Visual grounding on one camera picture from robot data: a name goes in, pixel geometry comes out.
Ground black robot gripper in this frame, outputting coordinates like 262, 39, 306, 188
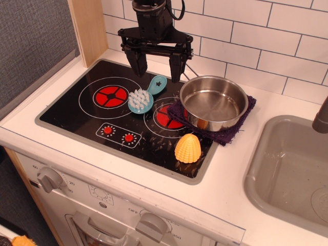
118, 1, 193, 83

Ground metal pot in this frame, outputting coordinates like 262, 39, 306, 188
180, 74, 249, 132

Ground red right stove knob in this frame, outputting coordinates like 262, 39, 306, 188
124, 134, 134, 142

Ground red stove knob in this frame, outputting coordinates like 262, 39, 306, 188
124, 134, 134, 142
103, 126, 113, 135

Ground red left stove knob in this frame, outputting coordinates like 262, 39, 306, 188
103, 126, 113, 135

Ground blue dish brush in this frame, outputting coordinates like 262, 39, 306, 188
128, 75, 167, 114

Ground purple folded cloth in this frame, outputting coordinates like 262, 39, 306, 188
167, 95, 257, 146

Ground black toy stovetop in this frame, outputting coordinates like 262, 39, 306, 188
35, 59, 217, 185

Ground yellow toy corn piece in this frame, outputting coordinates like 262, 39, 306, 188
175, 134, 201, 163

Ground grey left oven dial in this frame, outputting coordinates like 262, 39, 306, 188
37, 167, 63, 193

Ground grey oven dial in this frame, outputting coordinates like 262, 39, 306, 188
37, 167, 63, 193
135, 213, 168, 243

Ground grey right oven dial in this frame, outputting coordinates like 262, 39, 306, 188
135, 213, 168, 243

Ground grey sink basin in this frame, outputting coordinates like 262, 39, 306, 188
244, 115, 327, 237

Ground white toy oven front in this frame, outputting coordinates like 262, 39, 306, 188
17, 154, 244, 245

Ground grey faucet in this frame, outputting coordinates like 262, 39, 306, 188
312, 97, 328, 134

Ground orange fuzzy object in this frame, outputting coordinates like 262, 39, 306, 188
11, 235, 36, 246

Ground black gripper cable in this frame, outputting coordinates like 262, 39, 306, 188
166, 0, 186, 21

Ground wooden post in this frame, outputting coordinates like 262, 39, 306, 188
68, 0, 108, 68

